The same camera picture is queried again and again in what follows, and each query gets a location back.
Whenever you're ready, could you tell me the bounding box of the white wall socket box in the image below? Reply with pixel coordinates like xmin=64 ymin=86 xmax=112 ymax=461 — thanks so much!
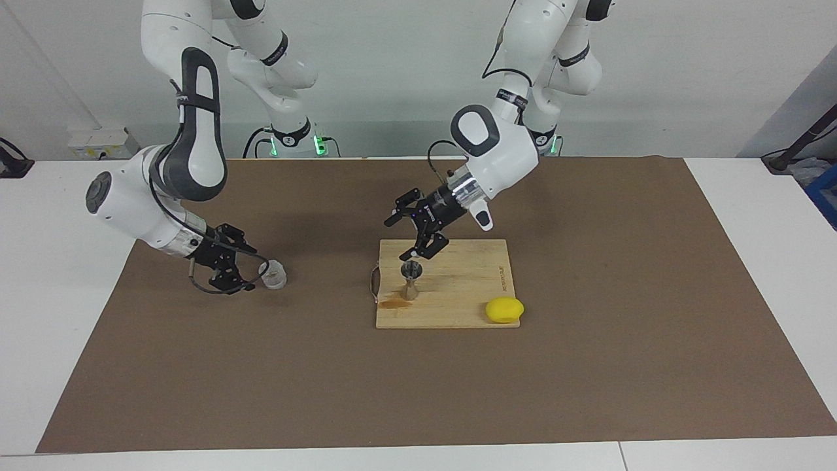
xmin=67 ymin=128 xmax=140 ymax=160

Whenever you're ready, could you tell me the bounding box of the black slanted stand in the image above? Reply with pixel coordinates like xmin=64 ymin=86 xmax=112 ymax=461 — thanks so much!
xmin=762 ymin=105 xmax=837 ymax=174

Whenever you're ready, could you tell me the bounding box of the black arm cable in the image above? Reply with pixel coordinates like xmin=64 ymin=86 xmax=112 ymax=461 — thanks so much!
xmin=149 ymin=150 xmax=261 ymax=295
xmin=428 ymin=39 xmax=524 ymax=183

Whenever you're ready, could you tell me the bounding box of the clear plastic cup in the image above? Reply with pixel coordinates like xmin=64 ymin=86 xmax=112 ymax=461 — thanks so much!
xmin=259 ymin=260 xmax=288 ymax=289

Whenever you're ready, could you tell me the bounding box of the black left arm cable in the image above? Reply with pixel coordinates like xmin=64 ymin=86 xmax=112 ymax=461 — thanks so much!
xmin=428 ymin=39 xmax=524 ymax=183

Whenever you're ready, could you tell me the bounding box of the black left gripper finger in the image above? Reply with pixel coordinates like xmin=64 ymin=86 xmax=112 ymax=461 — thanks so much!
xmin=384 ymin=188 xmax=427 ymax=228
xmin=400 ymin=221 xmax=451 ymax=262

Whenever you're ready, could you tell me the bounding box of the yellow lemon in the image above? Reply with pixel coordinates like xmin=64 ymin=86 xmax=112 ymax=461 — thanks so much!
xmin=485 ymin=297 xmax=525 ymax=325

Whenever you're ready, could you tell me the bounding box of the bamboo cutting board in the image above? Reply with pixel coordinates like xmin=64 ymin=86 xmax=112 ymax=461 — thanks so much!
xmin=369 ymin=239 xmax=522 ymax=330

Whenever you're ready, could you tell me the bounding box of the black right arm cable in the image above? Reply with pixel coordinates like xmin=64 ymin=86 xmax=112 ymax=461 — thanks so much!
xmin=149 ymin=150 xmax=261 ymax=295

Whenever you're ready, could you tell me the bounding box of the steel double jigger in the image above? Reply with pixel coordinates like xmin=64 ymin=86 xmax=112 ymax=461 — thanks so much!
xmin=400 ymin=260 xmax=423 ymax=302

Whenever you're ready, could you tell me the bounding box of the brown table mat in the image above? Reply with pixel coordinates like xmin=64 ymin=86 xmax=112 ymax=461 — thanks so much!
xmin=36 ymin=156 xmax=837 ymax=454

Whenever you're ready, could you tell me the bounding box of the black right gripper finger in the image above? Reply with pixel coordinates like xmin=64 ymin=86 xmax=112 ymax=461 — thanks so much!
xmin=219 ymin=224 xmax=269 ymax=268
xmin=208 ymin=258 xmax=257 ymax=294

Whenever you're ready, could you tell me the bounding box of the black object on table edge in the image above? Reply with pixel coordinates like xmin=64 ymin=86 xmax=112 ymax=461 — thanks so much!
xmin=0 ymin=137 xmax=35 ymax=179

